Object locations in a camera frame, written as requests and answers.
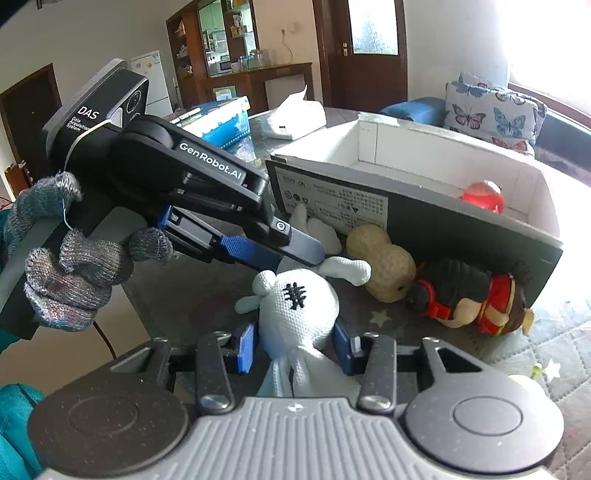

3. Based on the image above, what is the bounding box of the white knitted rabbit toy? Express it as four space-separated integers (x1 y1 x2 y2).
235 203 372 404

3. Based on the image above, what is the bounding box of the beige peanut plush toy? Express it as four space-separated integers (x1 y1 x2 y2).
346 224 417 303

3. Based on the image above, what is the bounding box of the black-haired red doll figure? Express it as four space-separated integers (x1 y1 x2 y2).
405 259 535 337

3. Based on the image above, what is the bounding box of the white cardboard sorting box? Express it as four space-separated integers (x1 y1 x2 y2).
267 115 562 302

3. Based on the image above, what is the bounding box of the grey knit gloved left hand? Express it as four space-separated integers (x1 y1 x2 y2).
1 172 173 332

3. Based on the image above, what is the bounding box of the blue yellow cardboard box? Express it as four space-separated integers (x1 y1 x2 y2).
170 96 250 150

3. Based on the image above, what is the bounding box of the white refrigerator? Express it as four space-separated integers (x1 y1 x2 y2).
129 51 173 118

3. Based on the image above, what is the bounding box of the white tissue pack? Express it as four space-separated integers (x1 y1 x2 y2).
260 87 328 141

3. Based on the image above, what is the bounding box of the dark wooden cabinet shelf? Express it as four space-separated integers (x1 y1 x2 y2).
166 1 315 115

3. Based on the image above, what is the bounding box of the red round toy figure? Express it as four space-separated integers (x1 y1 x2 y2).
459 180 505 214

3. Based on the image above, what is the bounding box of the dark wooden glass door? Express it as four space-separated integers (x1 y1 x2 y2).
312 0 408 112

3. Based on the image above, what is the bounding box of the butterfly print pillow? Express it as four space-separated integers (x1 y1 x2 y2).
444 76 547 156

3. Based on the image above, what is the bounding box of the blue sofa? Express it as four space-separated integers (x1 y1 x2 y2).
381 85 590 183

